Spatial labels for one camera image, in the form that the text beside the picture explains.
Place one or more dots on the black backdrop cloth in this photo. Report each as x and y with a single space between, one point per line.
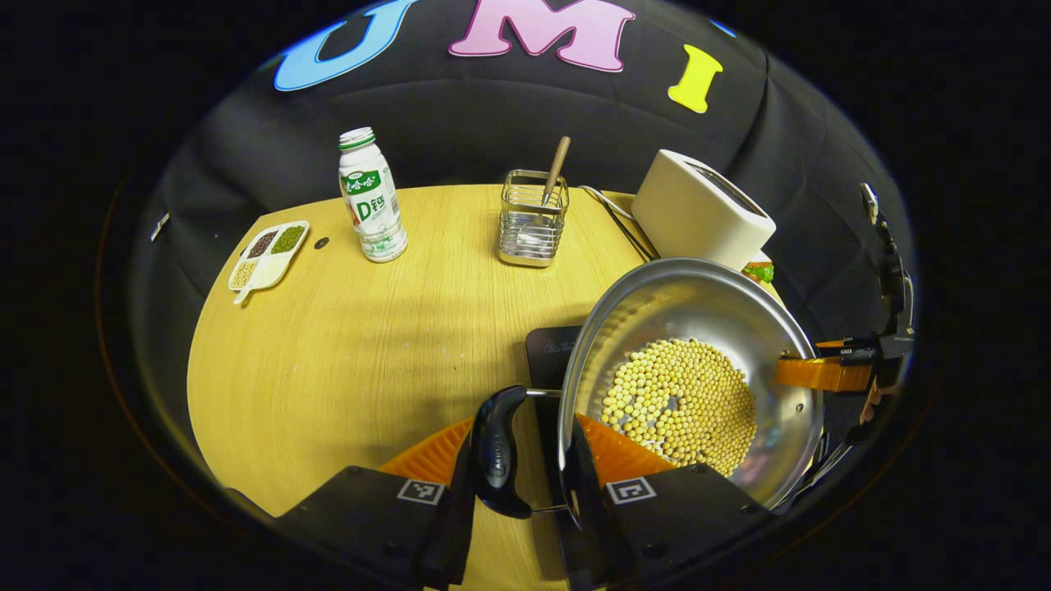
476 123

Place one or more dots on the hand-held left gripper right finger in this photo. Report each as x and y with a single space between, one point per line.
595 533

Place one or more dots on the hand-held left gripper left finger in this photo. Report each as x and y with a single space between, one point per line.
450 525

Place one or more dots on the pile of yellow soybeans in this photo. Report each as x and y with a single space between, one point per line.
681 402

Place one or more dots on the white drink bottle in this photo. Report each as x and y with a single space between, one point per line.
371 205

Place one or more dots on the white toaster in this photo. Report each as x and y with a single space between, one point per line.
698 217

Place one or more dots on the toy sandwich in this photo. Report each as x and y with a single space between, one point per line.
759 272

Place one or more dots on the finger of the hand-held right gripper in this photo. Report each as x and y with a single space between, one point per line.
858 355
825 375

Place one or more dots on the small silver clip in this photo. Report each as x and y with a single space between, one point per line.
160 226

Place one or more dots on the white divided bean dish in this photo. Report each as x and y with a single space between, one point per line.
267 258

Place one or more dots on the black induction cooktop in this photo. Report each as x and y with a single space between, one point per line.
550 353

